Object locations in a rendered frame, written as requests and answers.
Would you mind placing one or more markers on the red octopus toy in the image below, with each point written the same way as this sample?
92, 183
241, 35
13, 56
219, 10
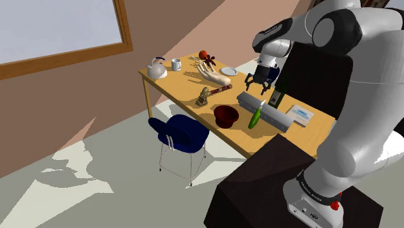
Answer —
205, 56

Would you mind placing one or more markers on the dark robot stand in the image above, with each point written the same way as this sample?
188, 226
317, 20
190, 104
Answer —
258, 176

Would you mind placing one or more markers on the beige hand model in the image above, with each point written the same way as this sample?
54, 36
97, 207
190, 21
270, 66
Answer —
214, 77

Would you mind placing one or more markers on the dark brown box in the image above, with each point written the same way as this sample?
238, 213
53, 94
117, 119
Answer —
318, 79

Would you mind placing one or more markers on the pale thin utensil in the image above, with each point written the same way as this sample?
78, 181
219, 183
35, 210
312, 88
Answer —
195, 58

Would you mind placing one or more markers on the blue chair with metal legs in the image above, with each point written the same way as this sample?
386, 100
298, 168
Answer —
183, 132

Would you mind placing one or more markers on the white plate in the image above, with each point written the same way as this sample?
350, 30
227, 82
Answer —
228, 71

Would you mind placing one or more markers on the dark green bottle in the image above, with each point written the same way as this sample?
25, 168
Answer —
276, 96

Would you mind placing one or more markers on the white and blue book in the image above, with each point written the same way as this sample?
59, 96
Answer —
300, 115

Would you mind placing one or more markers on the dark red bowl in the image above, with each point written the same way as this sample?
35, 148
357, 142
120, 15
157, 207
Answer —
225, 116

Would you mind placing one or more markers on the light wooden table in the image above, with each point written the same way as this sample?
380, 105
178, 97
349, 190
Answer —
186, 85

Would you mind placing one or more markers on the wooden framed window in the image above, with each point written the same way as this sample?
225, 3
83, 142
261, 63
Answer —
56, 28

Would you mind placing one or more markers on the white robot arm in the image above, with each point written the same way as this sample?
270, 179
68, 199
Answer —
372, 104

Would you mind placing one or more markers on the white mug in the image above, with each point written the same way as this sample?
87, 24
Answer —
175, 64

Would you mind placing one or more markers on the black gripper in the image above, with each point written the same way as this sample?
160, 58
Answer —
262, 73

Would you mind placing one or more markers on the long grey bar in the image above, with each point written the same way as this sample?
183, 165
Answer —
277, 118

